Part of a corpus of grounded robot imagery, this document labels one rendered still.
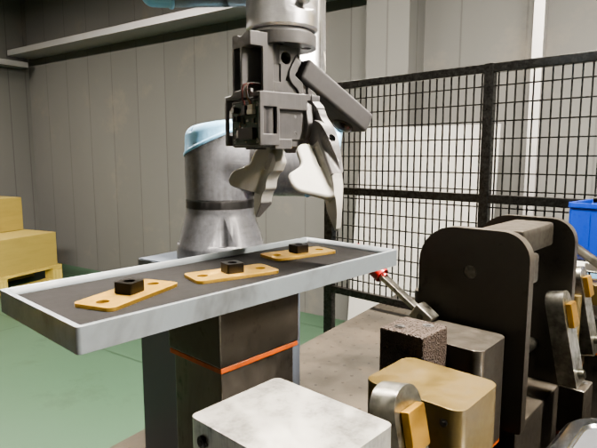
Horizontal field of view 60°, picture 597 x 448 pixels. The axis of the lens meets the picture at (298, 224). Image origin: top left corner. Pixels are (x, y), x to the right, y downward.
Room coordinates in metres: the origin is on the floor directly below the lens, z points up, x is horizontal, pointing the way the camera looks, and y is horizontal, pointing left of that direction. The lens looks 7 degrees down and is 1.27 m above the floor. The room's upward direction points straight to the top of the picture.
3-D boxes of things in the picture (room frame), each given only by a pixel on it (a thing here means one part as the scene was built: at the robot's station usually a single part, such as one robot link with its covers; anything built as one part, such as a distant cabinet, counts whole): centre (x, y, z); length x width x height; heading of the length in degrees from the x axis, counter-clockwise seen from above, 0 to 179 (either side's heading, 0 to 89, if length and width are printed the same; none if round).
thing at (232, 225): (0.89, 0.14, 1.15); 0.15 x 0.15 x 0.10
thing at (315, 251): (0.58, 0.00, 1.17); 0.08 x 0.04 x 0.01; 126
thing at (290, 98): (0.56, 0.02, 1.33); 0.09 x 0.08 x 0.12; 126
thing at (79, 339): (0.49, 0.06, 1.16); 0.37 x 0.14 x 0.02; 137
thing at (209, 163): (0.89, 0.13, 1.27); 0.13 x 0.12 x 0.14; 87
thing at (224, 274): (0.48, 0.06, 1.17); 0.08 x 0.04 x 0.01; 123
